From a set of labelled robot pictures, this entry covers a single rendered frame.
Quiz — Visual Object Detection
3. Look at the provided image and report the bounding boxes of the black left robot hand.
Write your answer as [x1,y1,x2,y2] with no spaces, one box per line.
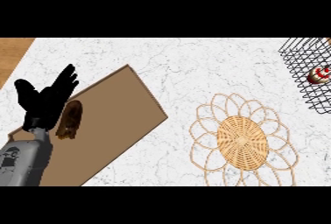
[13,63,79,133]

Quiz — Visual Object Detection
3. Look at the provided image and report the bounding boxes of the woven wicker flower placemat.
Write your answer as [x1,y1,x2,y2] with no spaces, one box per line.
[189,92,300,187]

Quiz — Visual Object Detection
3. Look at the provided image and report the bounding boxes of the red and white cupcake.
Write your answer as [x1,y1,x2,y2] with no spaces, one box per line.
[305,66,331,85]

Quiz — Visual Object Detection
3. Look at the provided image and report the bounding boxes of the brown bread loaf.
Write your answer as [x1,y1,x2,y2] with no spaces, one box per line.
[54,100,84,140]

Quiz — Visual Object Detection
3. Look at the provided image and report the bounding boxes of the brown cutting board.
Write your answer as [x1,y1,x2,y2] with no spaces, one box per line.
[6,64,170,187]

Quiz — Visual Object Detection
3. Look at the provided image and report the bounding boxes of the brown wooden surface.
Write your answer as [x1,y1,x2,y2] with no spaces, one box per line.
[0,38,37,90]

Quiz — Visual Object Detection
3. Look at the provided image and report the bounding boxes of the black wire basket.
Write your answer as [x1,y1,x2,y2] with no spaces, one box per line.
[277,38,331,115]

